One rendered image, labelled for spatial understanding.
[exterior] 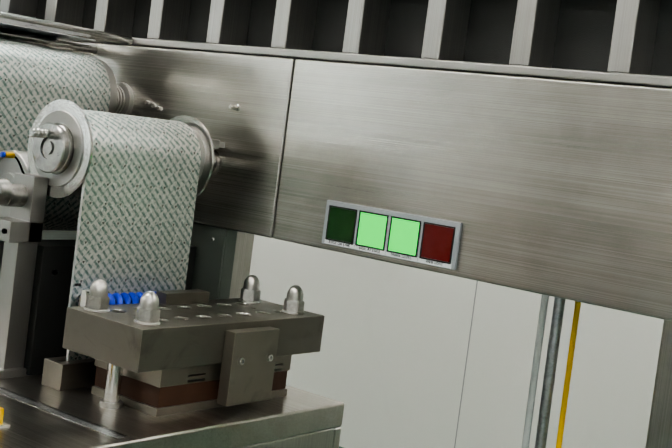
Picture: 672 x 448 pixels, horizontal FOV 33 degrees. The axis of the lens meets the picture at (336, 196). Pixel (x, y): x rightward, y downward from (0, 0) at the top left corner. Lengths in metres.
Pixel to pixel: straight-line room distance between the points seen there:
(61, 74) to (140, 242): 0.35
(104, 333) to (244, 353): 0.21
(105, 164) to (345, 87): 0.39
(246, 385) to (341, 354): 3.03
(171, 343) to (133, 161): 0.32
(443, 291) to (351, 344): 0.50
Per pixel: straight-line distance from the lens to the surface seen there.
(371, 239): 1.75
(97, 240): 1.75
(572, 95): 1.60
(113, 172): 1.75
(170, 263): 1.86
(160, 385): 1.63
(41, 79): 1.95
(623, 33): 1.59
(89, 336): 1.65
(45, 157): 1.75
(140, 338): 1.57
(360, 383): 4.69
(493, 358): 4.34
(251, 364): 1.72
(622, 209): 1.56
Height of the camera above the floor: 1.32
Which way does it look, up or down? 3 degrees down
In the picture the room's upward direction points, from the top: 7 degrees clockwise
